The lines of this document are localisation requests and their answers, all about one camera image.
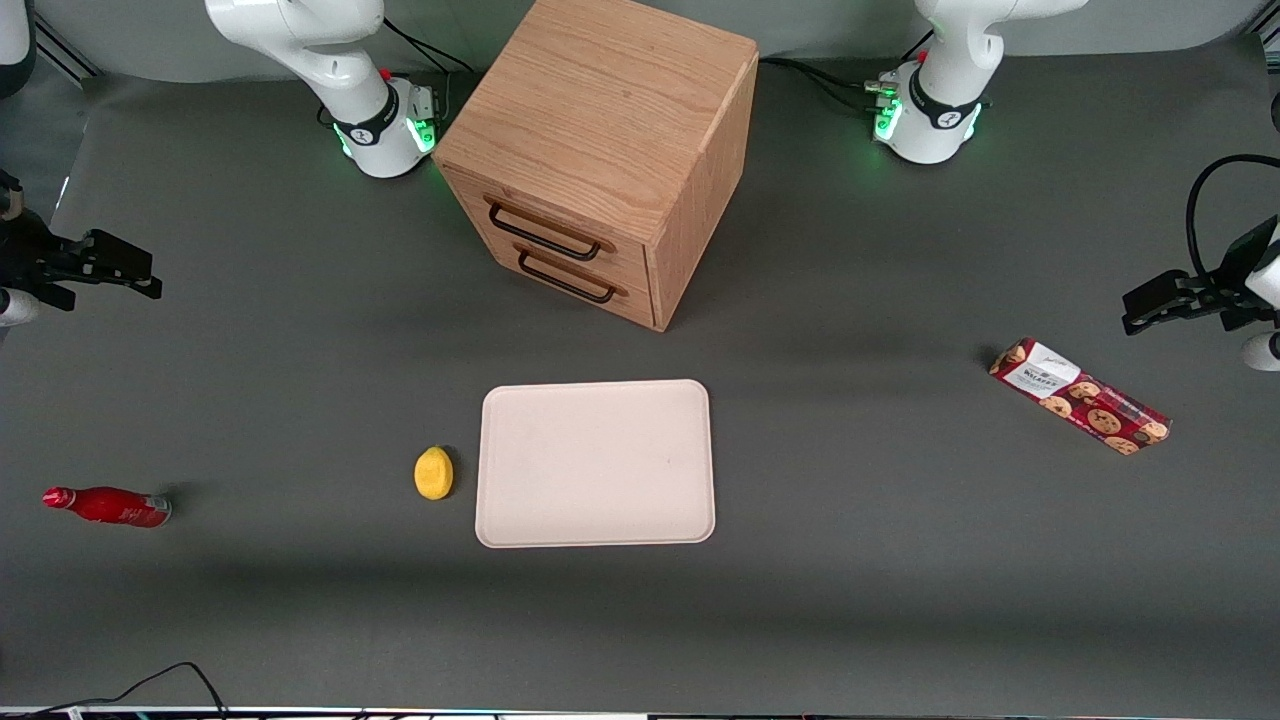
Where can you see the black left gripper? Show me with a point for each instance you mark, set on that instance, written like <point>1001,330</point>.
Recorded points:
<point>1229,283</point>

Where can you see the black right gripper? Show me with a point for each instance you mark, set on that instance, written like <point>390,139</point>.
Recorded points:
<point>28,258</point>

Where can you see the aluminium frame rail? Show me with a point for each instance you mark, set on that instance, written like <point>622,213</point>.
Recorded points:
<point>65,50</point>

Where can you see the oak wooden drawer cabinet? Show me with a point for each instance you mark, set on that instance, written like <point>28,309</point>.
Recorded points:
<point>600,100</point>

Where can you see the red bottle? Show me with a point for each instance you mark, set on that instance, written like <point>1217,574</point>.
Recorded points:
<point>115,507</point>

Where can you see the red cookie box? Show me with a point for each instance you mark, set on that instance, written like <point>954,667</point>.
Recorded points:
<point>1085,400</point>

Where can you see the yellow lemon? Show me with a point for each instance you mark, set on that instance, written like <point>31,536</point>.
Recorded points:
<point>433,474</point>

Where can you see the wooden drawer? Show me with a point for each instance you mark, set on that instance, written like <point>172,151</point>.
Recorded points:
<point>620,255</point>
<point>635,300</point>

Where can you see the beige rectangular tray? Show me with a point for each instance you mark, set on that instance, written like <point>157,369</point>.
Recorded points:
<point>595,465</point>

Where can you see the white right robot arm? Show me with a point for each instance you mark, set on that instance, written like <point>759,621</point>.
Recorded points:
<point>340,60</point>

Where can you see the grey table mat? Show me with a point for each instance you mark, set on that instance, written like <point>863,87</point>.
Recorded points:
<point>900,600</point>

